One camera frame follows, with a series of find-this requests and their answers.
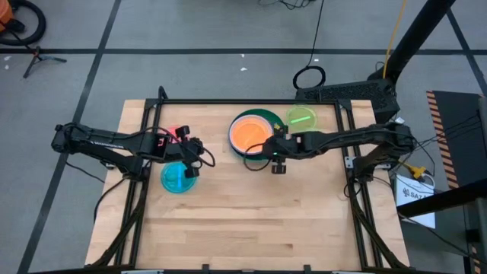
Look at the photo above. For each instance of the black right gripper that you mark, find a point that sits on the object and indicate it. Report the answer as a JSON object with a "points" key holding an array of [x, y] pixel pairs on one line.
{"points": [[281, 146]]}

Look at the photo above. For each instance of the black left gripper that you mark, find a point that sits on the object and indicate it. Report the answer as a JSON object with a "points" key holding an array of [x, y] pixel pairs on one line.
{"points": [[186, 148]]}

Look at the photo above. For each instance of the small pink translucent plate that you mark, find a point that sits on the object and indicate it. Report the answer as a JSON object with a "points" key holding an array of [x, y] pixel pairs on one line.
{"points": [[173, 131]]}

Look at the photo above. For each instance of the small blue translucent plate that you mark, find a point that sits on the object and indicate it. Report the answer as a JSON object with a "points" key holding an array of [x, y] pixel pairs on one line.
{"points": [[173, 179]]}

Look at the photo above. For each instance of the large dark green plate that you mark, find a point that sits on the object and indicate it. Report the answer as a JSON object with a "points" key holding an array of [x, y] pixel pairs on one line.
{"points": [[272, 114]]}

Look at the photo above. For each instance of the small light green translucent plate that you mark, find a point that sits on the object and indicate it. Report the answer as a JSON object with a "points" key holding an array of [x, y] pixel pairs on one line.
{"points": [[308, 112]]}

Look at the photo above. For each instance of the white plastic plate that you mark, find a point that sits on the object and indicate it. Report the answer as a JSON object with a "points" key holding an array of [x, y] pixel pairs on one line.
{"points": [[231, 131]]}

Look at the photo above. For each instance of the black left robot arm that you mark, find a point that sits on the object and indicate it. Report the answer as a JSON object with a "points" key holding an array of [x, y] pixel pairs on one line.
{"points": [[114, 141]]}

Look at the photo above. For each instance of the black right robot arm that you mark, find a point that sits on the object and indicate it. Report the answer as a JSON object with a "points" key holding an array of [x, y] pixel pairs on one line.
{"points": [[342, 139]]}

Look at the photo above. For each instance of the yellow gripper tag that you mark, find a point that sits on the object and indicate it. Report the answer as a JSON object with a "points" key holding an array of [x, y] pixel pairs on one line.
{"points": [[279, 128]]}

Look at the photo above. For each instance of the small white tag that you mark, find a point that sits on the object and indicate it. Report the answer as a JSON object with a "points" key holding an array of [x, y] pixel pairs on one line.
{"points": [[399, 121]]}

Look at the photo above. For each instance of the yellow plug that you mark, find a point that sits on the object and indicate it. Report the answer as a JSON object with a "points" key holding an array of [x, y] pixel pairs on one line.
{"points": [[418, 170]]}

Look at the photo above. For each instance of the white printed paper sign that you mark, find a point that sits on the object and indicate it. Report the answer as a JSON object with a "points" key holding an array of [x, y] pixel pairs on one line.
{"points": [[414, 205]]}

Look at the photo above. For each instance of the black slanted pole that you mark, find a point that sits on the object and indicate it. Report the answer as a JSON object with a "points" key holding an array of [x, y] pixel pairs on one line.
{"points": [[414, 36]]}

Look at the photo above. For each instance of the black tripod stand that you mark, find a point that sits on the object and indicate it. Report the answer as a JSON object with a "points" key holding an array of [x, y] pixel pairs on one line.
{"points": [[38, 57]]}

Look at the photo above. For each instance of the black metal beam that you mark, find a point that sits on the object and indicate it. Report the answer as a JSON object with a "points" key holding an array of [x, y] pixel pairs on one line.
{"points": [[449, 198]]}

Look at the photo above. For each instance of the hazard striped black panel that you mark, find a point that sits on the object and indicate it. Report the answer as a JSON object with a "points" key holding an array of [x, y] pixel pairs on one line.
{"points": [[456, 114]]}

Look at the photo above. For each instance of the orange vacuum cleaner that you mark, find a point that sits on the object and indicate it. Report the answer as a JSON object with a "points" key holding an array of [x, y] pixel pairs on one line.
{"points": [[4, 13]]}

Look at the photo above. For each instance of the black aluminium table frame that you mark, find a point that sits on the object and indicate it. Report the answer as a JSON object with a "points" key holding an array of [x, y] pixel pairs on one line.
{"points": [[247, 101]]}

